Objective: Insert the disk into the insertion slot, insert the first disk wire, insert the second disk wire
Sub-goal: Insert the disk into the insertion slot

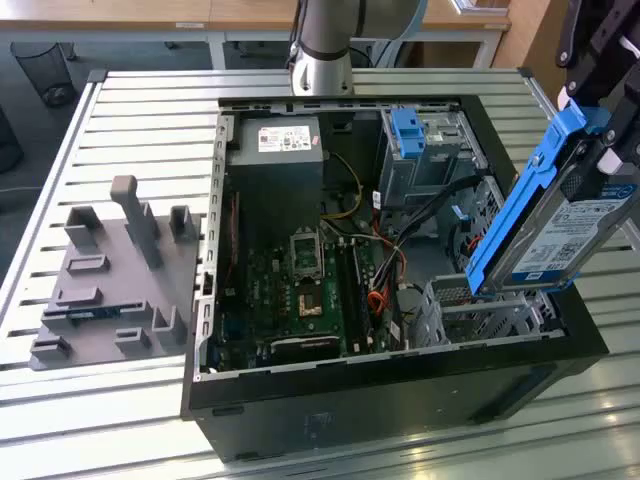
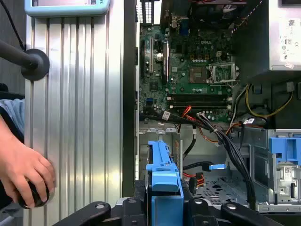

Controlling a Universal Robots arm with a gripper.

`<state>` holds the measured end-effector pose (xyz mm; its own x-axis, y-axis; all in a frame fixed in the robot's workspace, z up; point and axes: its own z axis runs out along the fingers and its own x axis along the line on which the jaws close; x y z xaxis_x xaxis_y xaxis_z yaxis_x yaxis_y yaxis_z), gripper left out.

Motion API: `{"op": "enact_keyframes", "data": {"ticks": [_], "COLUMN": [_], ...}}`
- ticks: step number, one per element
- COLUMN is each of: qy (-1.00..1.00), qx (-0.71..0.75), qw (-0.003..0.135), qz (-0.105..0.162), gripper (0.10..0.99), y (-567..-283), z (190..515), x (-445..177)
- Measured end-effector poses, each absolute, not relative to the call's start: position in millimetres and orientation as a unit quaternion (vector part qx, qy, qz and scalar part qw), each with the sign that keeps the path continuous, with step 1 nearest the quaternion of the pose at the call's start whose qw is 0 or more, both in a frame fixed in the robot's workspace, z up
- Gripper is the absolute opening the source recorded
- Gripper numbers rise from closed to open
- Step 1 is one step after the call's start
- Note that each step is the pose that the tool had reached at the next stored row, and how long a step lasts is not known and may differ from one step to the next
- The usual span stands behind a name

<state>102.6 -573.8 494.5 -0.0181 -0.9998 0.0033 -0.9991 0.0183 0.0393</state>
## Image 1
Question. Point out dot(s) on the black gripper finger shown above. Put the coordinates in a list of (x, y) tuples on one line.
[(622, 130), (587, 75)]

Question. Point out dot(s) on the hard disk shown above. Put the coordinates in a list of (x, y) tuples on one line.
[(565, 235)]

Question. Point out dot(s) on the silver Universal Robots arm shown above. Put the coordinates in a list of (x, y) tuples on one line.
[(325, 70)]

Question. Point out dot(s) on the metal disk bay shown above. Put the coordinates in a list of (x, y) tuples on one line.
[(475, 320)]

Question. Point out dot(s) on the wooden cabinet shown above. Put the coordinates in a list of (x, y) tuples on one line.
[(530, 35)]

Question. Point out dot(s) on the metal drive cage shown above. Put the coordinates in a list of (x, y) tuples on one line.
[(440, 170)]

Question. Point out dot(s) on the blue drive carrier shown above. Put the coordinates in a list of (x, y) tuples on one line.
[(408, 132)]

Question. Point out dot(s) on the black RAM slots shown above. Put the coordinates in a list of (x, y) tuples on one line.
[(352, 290)]

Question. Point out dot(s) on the grey power supply unit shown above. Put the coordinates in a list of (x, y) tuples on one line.
[(275, 170)]

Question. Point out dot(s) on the CPU socket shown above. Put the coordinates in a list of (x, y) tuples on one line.
[(310, 304)]

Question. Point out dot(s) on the black PC case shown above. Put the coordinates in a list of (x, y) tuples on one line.
[(380, 400)]

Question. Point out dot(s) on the black graphics card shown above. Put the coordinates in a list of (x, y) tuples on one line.
[(305, 347)]

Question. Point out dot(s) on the green motherboard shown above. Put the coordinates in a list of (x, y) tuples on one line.
[(270, 300)]

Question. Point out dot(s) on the metal slat table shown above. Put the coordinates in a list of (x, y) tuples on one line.
[(125, 130)]

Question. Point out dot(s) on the grey parts rack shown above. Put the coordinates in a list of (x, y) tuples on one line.
[(105, 300)]

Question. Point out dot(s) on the black mesh waste bin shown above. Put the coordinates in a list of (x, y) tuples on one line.
[(42, 70)]

